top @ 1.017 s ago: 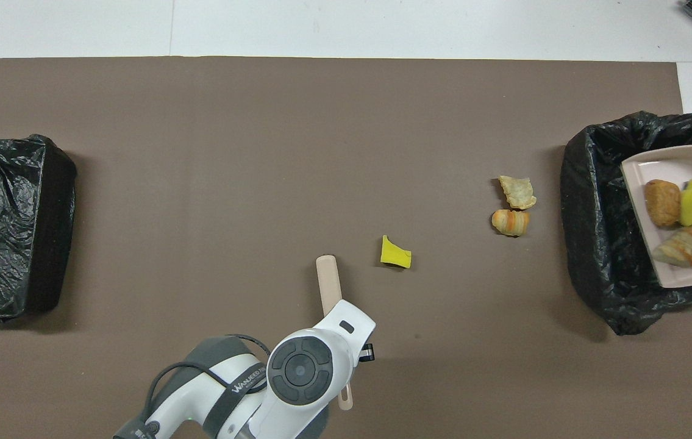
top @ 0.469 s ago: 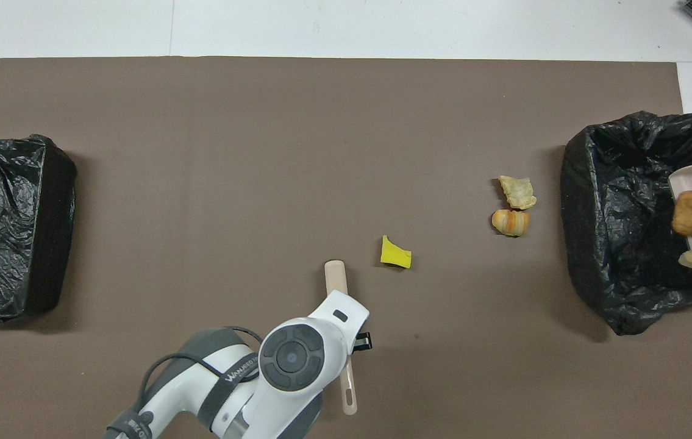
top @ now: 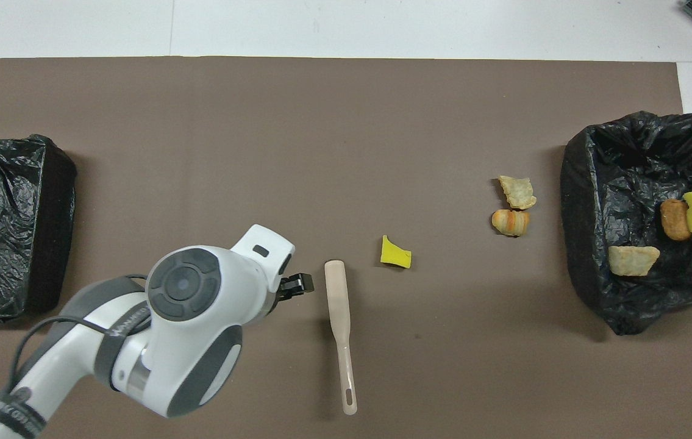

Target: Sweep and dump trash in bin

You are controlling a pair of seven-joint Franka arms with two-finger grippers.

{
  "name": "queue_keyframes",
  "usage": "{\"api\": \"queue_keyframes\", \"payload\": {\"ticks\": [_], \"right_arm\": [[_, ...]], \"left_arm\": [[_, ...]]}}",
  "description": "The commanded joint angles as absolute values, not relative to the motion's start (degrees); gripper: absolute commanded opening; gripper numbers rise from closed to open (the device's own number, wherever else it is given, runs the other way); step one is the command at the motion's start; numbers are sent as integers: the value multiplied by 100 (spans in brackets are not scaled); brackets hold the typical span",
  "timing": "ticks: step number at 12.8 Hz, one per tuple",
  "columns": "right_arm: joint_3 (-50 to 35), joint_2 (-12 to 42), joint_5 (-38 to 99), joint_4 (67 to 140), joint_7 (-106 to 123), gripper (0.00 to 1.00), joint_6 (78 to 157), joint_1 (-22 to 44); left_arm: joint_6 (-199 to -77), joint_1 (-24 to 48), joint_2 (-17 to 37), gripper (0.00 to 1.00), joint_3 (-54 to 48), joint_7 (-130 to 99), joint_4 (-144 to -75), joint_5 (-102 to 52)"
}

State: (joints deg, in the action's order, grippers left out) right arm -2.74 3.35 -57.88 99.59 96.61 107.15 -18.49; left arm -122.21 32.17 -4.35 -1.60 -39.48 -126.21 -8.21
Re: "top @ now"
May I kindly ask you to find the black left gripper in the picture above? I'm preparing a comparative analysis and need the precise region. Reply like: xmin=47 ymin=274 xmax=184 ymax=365
xmin=274 ymin=274 xmax=315 ymax=305

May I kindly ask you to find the small yellow sponge piece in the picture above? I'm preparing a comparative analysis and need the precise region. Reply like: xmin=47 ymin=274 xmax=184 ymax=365
xmin=380 ymin=235 xmax=412 ymax=269

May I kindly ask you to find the croissant pastry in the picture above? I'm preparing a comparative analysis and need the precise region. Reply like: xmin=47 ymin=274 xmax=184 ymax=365
xmin=608 ymin=245 xmax=661 ymax=277
xmin=491 ymin=209 xmax=530 ymax=237

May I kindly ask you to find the pale torn bread piece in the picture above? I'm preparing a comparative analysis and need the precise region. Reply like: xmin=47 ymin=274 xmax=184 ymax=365
xmin=498 ymin=176 xmax=537 ymax=210

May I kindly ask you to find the brown bread roll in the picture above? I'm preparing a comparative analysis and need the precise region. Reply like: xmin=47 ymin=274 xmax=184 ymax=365
xmin=660 ymin=199 xmax=692 ymax=241

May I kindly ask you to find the brown table mat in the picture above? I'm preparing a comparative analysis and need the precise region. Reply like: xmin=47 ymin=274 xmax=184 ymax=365
xmin=0 ymin=57 xmax=692 ymax=439

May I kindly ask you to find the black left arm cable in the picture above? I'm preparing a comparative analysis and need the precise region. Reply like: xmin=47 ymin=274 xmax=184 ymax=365
xmin=10 ymin=274 xmax=151 ymax=391

